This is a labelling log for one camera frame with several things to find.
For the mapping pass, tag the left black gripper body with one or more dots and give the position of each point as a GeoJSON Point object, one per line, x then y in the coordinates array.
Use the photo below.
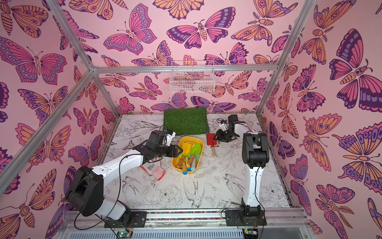
{"type": "Point", "coordinates": [164, 151]}

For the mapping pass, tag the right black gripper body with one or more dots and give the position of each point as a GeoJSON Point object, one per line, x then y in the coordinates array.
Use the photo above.
{"type": "Point", "coordinates": [225, 135]}

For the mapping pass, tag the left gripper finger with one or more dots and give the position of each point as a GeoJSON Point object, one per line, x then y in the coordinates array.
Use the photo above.
{"type": "Point", "coordinates": [175, 153]}
{"type": "Point", "coordinates": [175, 148]}

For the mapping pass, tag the yellow shovel wooden handle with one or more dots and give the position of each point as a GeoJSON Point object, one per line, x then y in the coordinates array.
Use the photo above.
{"type": "Point", "coordinates": [186, 147]}

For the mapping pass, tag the yellow plastic storage box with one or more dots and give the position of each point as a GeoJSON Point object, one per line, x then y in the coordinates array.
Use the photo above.
{"type": "Point", "coordinates": [193, 141]}

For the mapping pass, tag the red shovel wooden handle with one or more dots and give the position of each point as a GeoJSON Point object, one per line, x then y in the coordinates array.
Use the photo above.
{"type": "Point", "coordinates": [212, 143]}

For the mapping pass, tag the green trowel wooden handle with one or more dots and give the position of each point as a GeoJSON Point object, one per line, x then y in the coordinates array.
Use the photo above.
{"type": "Point", "coordinates": [195, 150]}

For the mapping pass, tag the green trowel yellow handle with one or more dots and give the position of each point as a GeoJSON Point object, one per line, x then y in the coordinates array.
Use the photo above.
{"type": "Point", "coordinates": [185, 166]}

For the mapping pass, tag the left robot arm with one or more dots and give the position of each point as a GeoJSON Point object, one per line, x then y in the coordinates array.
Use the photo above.
{"type": "Point", "coordinates": [87, 190]}

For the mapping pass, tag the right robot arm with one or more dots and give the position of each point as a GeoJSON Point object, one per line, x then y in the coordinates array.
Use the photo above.
{"type": "Point", "coordinates": [255, 156]}

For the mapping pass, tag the red white garden glove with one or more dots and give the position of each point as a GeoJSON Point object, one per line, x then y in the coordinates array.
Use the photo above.
{"type": "Point", "coordinates": [154, 169]}

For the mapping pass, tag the artificial grass mat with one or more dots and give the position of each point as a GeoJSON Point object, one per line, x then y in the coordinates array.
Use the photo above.
{"type": "Point", "coordinates": [186, 121]}

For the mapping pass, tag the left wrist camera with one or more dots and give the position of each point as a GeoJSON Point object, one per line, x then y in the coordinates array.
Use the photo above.
{"type": "Point", "coordinates": [169, 135]}

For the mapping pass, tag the blue trowel white handle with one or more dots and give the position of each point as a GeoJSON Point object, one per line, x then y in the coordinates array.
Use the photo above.
{"type": "Point", "coordinates": [195, 162]}

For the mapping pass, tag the white wire basket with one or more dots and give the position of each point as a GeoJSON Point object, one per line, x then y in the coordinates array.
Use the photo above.
{"type": "Point", "coordinates": [192, 77]}

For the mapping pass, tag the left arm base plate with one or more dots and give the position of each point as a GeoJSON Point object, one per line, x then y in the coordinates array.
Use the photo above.
{"type": "Point", "coordinates": [133, 219]}

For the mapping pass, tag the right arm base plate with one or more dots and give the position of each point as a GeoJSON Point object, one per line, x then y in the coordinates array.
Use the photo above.
{"type": "Point", "coordinates": [245, 216]}

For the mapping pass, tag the aluminium frame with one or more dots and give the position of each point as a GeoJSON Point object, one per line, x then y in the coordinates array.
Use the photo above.
{"type": "Point", "coordinates": [60, 55]}

